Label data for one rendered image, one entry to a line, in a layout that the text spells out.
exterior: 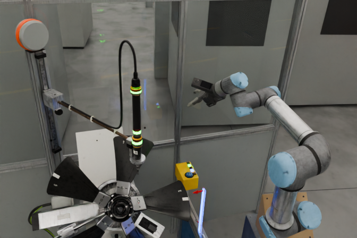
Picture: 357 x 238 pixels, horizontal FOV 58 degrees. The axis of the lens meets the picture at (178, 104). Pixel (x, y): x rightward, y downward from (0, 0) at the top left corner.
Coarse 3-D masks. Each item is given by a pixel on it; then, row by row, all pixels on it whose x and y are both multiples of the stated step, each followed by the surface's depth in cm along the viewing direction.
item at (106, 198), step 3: (99, 192) 152; (102, 192) 152; (99, 195) 153; (102, 195) 153; (105, 195) 153; (108, 195) 153; (96, 198) 155; (99, 198) 154; (102, 198) 154; (105, 198) 154; (108, 198) 153; (93, 201) 156; (96, 201) 156; (99, 201) 156; (102, 201) 155; (105, 201) 155; (99, 204) 157; (102, 204) 156; (105, 204) 156
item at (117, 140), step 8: (128, 136) 164; (120, 144) 165; (144, 144) 160; (152, 144) 160; (120, 152) 164; (128, 152) 161; (144, 152) 159; (120, 160) 163; (128, 160) 160; (120, 168) 161; (128, 168) 159; (136, 168) 157; (120, 176) 160; (128, 176) 157
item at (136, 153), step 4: (136, 72) 124; (136, 76) 125; (132, 80) 125; (136, 80) 125; (132, 84) 126; (136, 84) 126; (140, 84) 127; (136, 148) 140; (140, 148) 141; (136, 152) 141; (140, 152) 142; (136, 156) 143; (140, 156) 144
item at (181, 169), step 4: (176, 164) 203; (180, 164) 203; (184, 164) 204; (188, 164) 204; (176, 168) 202; (180, 168) 200; (184, 168) 200; (188, 168) 200; (192, 168) 200; (176, 172) 203; (180, 172) 197; (184, 172) 197; (192, 172) 197; (176, 176) 204; (180, 176) 196; (184, 176) 194; (192, 176) 194; (196, 176) 194; (180, 180) 197; (184, 180) 191; (188, 180) 192; (192, 180) 193; (196, 180) 194; (184, 184) 193; (188, 184) 194; (192, 184) 195; (196, 184) 196; (188, 188) 195; (192, 188) 196; (196, 188) 197
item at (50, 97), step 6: (42, 90) 172; (48, 90) 174; (54, 90) 175; (42, 96) 172; (48, 96) 168; (54, 96) 169; (60, 96) 170; (48, 102) 170; (54, 102) 169; (54, 108) 170
